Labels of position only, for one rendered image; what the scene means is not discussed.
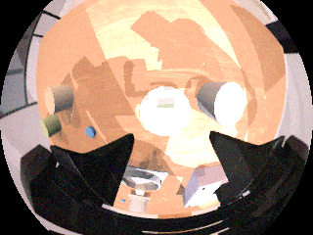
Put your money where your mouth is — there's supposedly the beige cylinder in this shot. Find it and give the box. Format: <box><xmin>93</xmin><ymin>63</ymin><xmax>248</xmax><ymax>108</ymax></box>
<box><xmin>44</xmin><ymin>83</ymin><xmax>74</xmax><ymax>115</ymax></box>

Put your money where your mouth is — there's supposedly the white round dish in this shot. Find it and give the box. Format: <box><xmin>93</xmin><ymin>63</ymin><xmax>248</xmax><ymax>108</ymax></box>
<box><xmin>140</xmin><ymin>86</ymin><xmax>191</xmax><ymax>136</ymax></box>

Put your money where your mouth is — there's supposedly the green cylinder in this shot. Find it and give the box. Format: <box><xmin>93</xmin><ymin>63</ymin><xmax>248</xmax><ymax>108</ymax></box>
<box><xmin>40</xmin><ymin>115</ymin><xmax>62</xmax><ymax>138</ymax></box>

